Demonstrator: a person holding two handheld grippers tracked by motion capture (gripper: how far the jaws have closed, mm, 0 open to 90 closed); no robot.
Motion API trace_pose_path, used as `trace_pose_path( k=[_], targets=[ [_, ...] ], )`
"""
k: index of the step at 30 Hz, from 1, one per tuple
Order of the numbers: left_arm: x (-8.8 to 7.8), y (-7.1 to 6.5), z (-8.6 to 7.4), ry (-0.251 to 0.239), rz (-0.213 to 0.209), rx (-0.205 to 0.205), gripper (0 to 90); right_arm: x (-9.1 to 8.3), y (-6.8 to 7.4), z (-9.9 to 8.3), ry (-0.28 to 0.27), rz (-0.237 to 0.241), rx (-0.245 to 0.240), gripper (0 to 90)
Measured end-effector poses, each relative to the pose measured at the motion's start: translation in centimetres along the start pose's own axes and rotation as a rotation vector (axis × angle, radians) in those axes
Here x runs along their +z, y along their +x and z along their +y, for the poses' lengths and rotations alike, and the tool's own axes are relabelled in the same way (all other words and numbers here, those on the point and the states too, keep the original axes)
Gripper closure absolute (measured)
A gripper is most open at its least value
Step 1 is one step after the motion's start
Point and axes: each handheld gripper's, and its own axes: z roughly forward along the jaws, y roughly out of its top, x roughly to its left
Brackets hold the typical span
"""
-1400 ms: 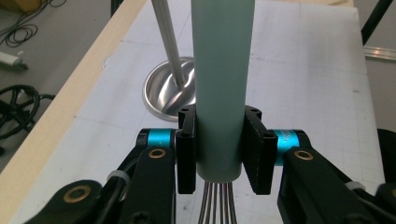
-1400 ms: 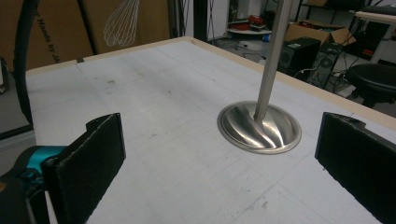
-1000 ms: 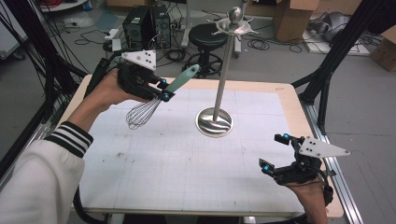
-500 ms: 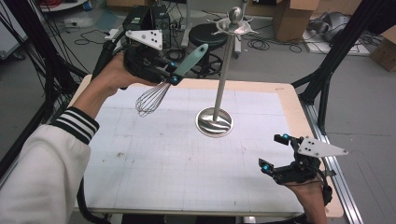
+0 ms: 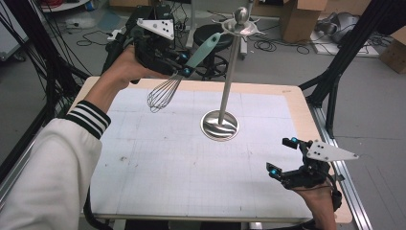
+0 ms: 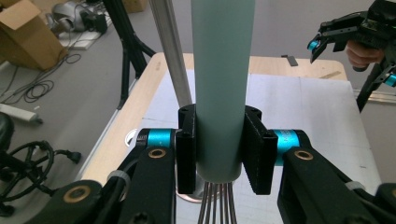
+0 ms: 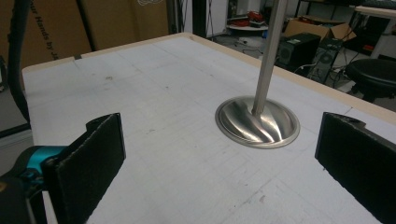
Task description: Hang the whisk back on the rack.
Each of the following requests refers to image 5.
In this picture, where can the tall cardboard box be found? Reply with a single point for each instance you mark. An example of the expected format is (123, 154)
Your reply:
(300, 22)

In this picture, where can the person's left hand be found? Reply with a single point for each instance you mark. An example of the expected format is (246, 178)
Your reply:
(127, 68)

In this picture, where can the black round stool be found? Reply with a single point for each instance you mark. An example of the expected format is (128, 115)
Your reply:
(202, 33)

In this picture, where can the white floor board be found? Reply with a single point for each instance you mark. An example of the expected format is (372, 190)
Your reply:
(344, 49)

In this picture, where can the white power strip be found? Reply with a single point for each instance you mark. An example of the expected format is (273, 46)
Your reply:
(112, 34)

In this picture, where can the grey bundle on floor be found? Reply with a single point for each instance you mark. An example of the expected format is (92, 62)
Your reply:
(338, 27)

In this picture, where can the steel utensil stand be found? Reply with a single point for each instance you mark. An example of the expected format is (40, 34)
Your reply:
(227, 89)

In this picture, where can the white grid mat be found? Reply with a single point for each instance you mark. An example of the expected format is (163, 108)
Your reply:
(191, 179)

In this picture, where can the white round table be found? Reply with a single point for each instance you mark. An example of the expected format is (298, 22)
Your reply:
(63, 4)

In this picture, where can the small cardboard box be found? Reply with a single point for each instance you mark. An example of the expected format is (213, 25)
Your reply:
(394, 51)

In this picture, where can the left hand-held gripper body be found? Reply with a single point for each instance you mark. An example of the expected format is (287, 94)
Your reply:
(153, 54)

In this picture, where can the black metal frame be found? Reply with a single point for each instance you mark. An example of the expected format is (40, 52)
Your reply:
(51, 64)
(351, 48)

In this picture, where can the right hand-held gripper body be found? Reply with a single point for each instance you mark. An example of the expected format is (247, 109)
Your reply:
(311, 179)

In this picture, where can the aluminium rail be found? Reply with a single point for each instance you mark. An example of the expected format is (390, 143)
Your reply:
(38, 129)
(346, 191)

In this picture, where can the person's right hand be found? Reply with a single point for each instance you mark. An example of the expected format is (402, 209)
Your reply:
(314, 199)

